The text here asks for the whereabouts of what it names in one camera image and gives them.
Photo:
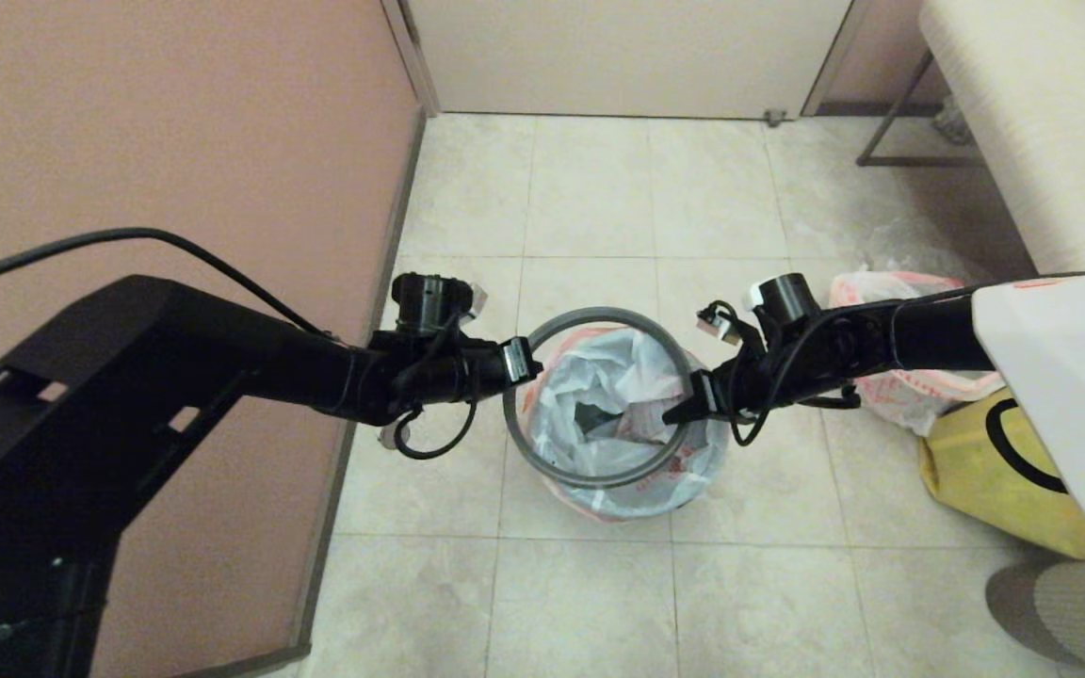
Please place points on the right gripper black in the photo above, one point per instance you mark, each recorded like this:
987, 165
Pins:
787, 367

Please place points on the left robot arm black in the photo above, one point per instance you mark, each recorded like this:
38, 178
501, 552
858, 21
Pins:
128, 405

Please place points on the grey ribbed cylinder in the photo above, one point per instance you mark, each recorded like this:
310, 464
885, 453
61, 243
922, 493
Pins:
1060, 621

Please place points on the left wrist camera black cylinder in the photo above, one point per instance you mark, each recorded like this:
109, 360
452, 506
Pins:
425, 301

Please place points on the used white red-print trash bag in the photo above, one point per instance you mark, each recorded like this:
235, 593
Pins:
910, 395

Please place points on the wrist camera black cylinder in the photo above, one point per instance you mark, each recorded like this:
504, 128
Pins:
787, 297
425, 301

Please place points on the dark metal table frame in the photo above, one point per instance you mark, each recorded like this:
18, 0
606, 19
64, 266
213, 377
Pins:
910, 164

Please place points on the yellow fabric tote bag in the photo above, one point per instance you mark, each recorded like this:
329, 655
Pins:
976, 490

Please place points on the white cartoon-print plastic bag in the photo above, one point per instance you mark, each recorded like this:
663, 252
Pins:
599, 377

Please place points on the white wood-grain table top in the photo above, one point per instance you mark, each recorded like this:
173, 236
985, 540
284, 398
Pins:
1051, 113

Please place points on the small clear plastic item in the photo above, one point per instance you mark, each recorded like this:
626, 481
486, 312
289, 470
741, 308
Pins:
952, 127

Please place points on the small right wrist camera box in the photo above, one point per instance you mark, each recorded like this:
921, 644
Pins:
718, 323

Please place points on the right wrist camera black cylinder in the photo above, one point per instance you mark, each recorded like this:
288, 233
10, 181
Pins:
787, 297

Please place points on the beige door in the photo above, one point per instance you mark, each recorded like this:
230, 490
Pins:
627, 56

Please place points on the small grey round floor disc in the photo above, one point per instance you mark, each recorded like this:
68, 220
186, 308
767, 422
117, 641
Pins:
388, 436

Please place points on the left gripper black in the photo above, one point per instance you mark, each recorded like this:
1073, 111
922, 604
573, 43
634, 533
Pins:
467, 367

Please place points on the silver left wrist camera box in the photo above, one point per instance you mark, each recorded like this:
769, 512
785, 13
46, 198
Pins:
477, 299

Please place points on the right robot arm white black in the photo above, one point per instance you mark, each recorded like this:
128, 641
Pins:
1051, 377

